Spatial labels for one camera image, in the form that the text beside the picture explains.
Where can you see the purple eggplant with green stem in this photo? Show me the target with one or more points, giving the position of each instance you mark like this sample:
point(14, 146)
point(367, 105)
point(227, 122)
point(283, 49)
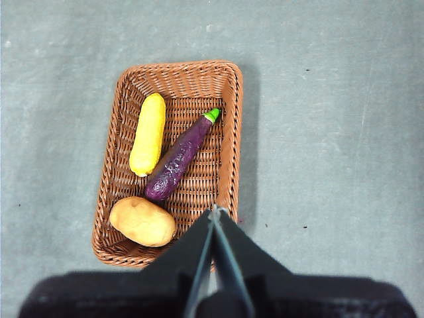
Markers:
point(179, 159)

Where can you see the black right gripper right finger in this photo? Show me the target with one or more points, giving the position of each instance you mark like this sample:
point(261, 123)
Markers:
point(245, 251)

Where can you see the yellow corn cob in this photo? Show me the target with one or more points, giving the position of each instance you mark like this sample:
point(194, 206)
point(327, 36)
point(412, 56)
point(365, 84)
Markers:
point(149, 132)

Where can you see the brown potato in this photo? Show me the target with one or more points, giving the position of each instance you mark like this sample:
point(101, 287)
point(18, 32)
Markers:
point(142, 222)

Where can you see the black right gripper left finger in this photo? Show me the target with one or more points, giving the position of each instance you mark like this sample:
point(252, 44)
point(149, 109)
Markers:
point(185, 251)

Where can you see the brown wicker basket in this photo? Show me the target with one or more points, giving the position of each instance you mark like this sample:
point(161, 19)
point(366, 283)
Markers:
point(205, 179)

